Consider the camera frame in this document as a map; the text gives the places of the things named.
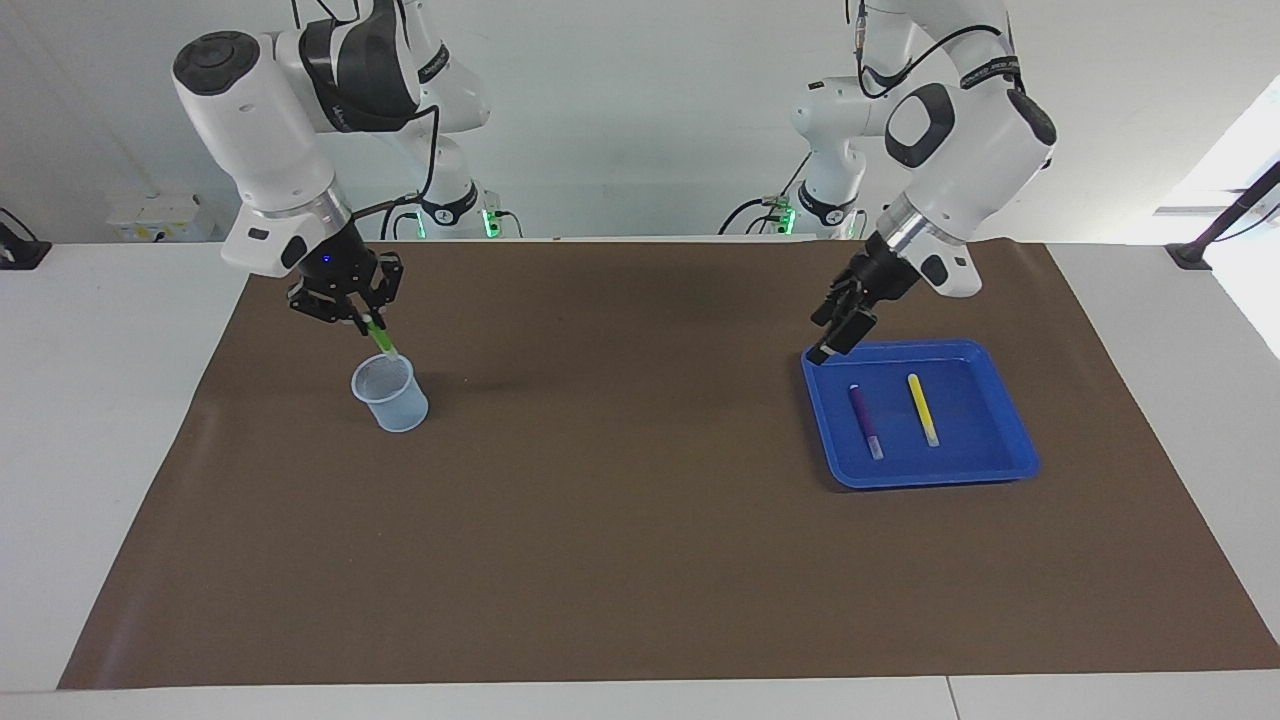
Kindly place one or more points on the white power box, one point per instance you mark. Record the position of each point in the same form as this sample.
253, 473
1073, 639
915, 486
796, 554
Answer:
160, 215

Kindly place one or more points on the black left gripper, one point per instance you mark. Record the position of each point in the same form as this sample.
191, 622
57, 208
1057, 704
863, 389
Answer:
880, 270

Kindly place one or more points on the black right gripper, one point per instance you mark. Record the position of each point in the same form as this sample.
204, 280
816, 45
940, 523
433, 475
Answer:
342, 265

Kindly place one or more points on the purple pen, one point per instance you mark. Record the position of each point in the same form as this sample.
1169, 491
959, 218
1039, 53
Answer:
864, 418

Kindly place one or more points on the black pole stand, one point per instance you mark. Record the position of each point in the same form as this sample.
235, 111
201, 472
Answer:
1190, 256

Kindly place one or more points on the clear plastic cup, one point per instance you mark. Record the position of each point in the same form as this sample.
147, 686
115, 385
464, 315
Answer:
400, 410

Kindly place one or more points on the yellow pen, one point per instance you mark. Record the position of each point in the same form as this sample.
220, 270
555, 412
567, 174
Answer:
921, 405

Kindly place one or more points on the blue plastic tray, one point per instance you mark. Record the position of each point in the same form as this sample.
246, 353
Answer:
985, 455

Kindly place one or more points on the brown table mat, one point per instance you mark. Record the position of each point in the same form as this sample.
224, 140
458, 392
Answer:
640, 550

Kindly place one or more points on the black table clamp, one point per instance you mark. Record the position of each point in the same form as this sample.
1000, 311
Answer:
25, 255

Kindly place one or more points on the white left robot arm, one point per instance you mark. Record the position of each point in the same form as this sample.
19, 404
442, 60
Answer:
970, 150

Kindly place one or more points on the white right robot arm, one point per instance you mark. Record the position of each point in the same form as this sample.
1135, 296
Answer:
270, 140

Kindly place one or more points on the green pen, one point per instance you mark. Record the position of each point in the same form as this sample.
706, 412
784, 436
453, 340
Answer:
383, 343

